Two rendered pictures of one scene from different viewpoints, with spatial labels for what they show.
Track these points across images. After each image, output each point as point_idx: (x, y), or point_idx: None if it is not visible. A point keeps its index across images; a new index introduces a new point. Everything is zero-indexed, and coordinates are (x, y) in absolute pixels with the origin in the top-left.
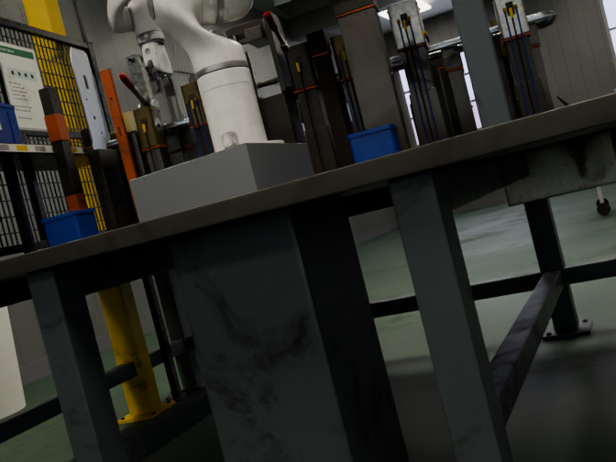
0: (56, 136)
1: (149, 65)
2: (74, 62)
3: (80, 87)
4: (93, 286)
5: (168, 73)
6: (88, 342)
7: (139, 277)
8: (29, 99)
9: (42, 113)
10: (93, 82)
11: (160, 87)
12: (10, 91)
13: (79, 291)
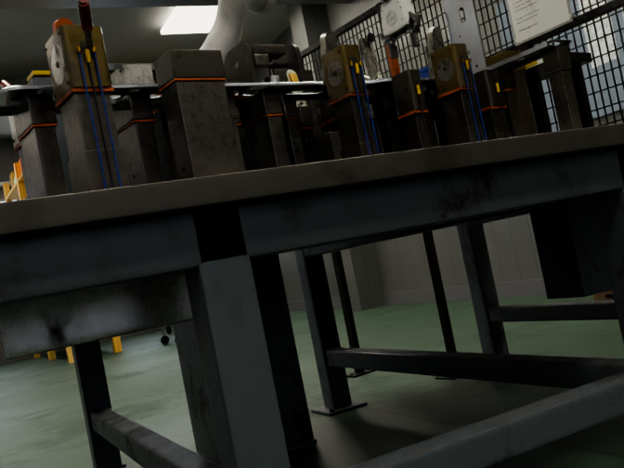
0: None
1: (383, 33)
2: (448, 2)
3: (452, 27)
4: (306, 253)
5: (396, 31)
6: (305, 285)
7: (328, 251)
8: (537, 0)
9: (554, 6)
10: (472, 7)
11: (389, 53)
12: (512, 6)
13: (301, 254)
